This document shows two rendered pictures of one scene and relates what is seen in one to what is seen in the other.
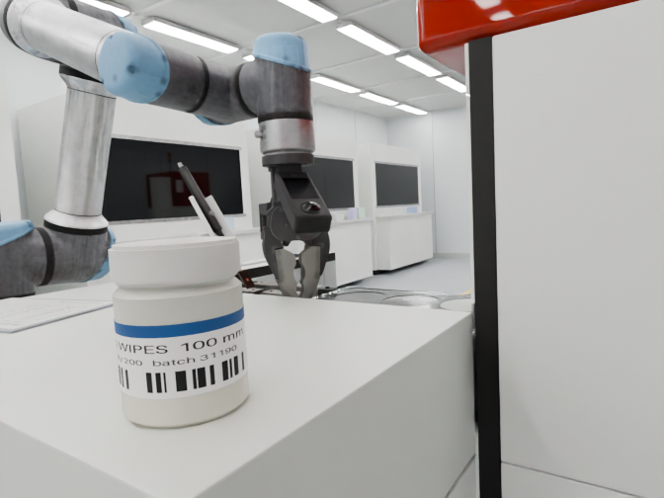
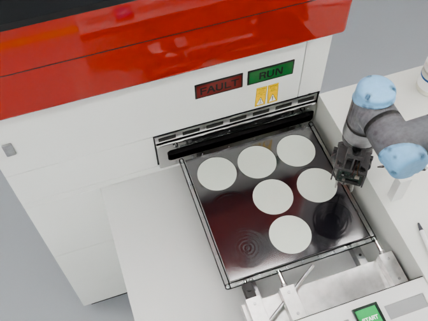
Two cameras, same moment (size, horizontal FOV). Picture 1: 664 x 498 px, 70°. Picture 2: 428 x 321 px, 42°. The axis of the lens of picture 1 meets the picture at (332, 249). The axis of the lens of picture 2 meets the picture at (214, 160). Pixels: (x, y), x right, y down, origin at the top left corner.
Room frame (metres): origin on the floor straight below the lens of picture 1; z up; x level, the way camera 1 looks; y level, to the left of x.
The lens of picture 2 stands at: (1.38, 0.23, 2.08)
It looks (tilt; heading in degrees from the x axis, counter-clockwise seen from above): 56 degrees down; 218
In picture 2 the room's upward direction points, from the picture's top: 1 degrees counter-clockwise
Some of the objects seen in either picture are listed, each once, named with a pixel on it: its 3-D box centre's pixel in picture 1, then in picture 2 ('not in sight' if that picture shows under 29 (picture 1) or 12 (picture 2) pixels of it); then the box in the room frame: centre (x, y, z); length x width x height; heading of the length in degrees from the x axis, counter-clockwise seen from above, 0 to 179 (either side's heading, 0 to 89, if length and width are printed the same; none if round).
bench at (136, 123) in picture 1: (161, 223); not in sight; (4.43, 1.57, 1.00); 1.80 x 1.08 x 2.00; 146
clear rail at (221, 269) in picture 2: (426, 294); (202, 219); (0.90, -0.18, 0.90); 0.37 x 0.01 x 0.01; 56
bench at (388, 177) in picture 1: (383, 208); not in sight; (8.06, -0.92, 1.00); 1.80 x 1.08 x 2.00; 146
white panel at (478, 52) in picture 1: (554, 228); (167, 118); (0.78, -0.37, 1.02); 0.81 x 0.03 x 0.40; 146
